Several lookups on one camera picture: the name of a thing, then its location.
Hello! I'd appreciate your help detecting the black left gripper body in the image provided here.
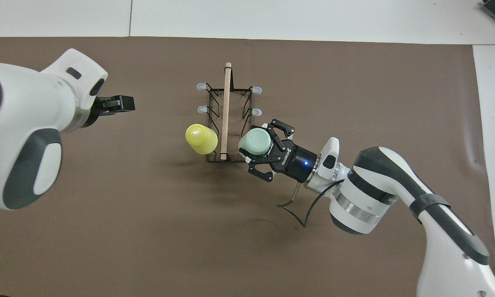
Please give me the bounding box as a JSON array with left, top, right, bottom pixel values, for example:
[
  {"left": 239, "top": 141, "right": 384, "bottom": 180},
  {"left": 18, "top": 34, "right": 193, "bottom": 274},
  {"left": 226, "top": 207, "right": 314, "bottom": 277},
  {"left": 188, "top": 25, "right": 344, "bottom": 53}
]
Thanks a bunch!
[{"left": 82, "top": 95, "right": 122, "bottom": 128}]

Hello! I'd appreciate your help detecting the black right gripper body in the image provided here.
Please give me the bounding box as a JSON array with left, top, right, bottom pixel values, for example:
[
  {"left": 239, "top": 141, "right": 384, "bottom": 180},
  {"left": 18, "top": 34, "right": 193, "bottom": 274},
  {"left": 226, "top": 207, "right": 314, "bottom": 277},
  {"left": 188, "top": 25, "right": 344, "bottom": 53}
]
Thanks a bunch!
[{"left": 272, "top": 138, "right": 317, "bottom": 182}]

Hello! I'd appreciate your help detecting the pale green plastic cup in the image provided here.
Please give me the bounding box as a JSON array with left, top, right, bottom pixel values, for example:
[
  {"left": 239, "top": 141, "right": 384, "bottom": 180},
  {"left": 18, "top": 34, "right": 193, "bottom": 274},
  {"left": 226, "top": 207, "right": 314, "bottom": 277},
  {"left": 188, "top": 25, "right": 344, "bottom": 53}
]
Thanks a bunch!
[{"left": 238, "top": 128, "right": 272, "bottom": 160}]

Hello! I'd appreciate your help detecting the yellow plastic cup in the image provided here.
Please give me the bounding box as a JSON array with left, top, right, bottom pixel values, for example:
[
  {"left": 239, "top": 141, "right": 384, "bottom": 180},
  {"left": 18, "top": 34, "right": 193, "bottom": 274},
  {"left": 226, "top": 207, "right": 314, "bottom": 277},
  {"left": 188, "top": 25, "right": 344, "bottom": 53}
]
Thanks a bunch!
[{"left": 185, "top": 123, "right": 218, "bottom": 155}]

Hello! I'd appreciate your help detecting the brown table mat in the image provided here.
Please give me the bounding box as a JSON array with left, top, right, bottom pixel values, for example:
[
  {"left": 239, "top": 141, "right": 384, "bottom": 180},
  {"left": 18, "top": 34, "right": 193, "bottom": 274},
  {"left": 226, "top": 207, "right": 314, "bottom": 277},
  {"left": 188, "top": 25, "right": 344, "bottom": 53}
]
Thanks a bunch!
[{"left": 0, "top": 36, "right": 495, "bottom": 297}]

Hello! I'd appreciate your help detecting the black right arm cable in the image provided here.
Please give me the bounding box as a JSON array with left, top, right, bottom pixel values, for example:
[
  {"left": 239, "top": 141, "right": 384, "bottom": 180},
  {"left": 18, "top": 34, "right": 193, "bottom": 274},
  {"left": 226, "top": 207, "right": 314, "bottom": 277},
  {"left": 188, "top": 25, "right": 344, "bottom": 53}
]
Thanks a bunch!
[{"left": 277, "top": 181, "right": 343, "bottom": 229}]

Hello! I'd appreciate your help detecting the wooden rack handle rod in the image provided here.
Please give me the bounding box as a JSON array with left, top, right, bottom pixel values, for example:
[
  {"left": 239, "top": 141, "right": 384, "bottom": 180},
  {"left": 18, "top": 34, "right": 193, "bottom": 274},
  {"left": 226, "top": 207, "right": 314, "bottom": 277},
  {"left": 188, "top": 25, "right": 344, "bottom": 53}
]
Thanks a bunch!
[{"left": 220, "top": 63, "right": 232, "bottom": 160}]

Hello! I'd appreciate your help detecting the black wire cup rack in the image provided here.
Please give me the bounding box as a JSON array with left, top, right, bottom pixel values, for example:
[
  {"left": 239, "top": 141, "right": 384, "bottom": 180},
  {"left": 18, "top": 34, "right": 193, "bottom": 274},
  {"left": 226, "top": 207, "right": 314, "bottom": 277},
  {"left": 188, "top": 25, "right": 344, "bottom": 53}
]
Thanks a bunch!
[{"left": 193, "top": 82, "right": 263, "bottom": 163}]

